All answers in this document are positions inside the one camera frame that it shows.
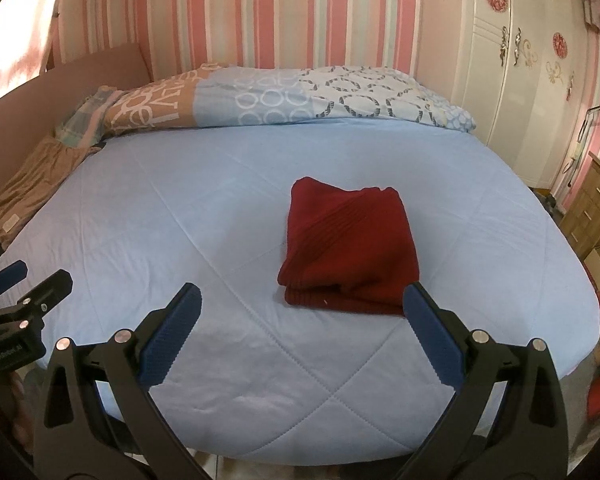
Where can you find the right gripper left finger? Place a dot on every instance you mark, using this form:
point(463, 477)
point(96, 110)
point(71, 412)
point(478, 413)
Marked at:
point(74, 438)

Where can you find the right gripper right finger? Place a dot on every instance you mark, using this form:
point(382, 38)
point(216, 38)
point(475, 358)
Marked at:
point(506, 418)

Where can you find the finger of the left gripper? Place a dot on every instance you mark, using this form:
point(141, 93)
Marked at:
point(34, 305)
point(12, 274)

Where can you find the dark red knit garment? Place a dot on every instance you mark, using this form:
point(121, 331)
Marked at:
point(347, 251)

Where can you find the left hand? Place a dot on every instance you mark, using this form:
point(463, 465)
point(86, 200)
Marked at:
point(16, 424)

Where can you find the plaid pastel pillow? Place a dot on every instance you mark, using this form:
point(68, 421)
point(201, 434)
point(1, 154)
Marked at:
point(84, 128)

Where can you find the brown upholstered headboard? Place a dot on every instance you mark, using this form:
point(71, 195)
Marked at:
point(30, 112)

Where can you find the light blue quilted bedspread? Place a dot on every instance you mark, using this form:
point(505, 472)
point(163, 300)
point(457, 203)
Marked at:
point(261, 380)

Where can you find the wooden drawer nightstand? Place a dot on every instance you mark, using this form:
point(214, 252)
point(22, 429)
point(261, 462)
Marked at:
point(581, 224)

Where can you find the blue and tan patterned duvet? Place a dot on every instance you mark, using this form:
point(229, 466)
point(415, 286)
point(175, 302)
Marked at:
point(232, 96)

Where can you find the chrome desk lamp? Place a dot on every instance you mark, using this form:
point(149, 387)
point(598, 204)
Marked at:
point(571, 169)

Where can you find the white wardrobe with floral decals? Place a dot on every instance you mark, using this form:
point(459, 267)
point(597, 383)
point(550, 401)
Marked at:
point(520, 74)

